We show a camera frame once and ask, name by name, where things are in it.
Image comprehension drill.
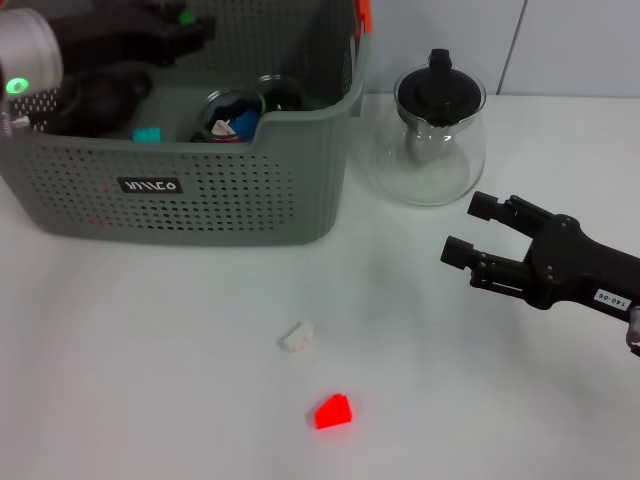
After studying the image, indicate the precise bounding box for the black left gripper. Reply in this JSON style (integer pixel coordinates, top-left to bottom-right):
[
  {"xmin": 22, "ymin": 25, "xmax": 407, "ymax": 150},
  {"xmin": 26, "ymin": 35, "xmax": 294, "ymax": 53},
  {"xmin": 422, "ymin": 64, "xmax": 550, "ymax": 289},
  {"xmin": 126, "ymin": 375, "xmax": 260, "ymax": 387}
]
[{"xmin": 44, "ymin": 0, "xmax": 217, "ymax": 76}]

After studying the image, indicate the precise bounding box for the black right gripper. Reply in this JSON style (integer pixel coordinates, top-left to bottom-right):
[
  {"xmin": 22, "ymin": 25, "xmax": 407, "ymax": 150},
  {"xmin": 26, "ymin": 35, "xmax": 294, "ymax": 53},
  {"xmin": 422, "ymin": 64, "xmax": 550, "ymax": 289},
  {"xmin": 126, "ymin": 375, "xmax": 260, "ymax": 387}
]
[{"xmin": 440, "ymin": 191, "xmax": 640, "ymax": 326}]

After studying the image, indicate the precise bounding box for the blue square plate brick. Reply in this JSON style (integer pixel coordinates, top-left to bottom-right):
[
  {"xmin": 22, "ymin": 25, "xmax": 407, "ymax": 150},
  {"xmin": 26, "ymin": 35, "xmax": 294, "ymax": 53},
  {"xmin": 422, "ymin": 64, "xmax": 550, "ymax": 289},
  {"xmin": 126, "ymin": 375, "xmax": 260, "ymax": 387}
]
[{"xmin": 230, "ymin": 108, "xmax": 261, "ymax": 144}]

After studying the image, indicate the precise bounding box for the bright red sloped brick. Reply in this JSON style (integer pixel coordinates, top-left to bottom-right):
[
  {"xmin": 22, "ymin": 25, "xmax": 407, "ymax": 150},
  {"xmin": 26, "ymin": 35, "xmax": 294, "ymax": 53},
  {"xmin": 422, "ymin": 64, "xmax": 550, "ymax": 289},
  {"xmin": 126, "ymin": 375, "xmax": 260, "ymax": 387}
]
[{"xmin": 313, "ymin": 393, "xmax": 354, "ymax": 430}]

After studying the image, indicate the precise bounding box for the grey perforated storage bin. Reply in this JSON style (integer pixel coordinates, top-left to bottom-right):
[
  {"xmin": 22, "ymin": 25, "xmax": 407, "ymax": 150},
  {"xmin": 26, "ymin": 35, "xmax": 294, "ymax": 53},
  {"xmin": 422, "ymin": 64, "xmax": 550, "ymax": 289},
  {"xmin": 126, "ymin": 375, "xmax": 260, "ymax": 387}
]
[{"xmin": 0, "ymin": 0, "xmax": 374, "ymax": 249}]

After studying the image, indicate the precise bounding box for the dark clay teapot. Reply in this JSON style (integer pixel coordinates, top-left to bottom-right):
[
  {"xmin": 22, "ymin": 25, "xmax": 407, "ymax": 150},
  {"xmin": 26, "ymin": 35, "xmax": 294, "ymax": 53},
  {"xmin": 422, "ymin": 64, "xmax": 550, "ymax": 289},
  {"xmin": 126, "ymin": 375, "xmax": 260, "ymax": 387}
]
[{"xmin": 47, "ymin": 68, "xmax": 154, "ymax": 137}]

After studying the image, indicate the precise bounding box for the glass teapot black lid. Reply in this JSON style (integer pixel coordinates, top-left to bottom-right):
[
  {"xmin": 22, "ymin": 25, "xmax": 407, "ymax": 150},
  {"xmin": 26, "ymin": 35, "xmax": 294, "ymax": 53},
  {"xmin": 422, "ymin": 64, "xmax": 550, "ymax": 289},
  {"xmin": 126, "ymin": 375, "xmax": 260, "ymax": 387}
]
[{"xmin": 349, "ymin": 48, "xmax": 488, "ymax": 207}]

